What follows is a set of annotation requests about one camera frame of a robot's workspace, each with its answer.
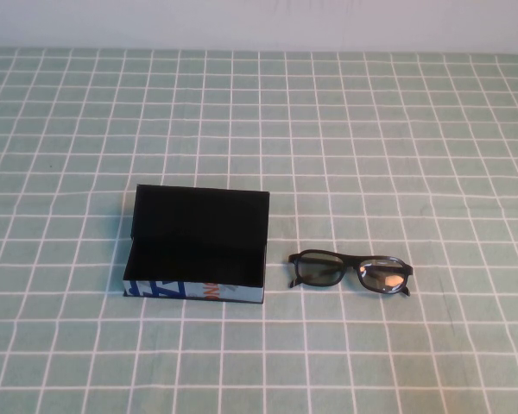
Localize black framed glasses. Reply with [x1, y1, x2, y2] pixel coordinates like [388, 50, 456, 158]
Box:
[287, 248, 415, 298]

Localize black printed glasses case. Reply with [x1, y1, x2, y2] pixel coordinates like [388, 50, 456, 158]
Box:
[123, 184, 272, 307]

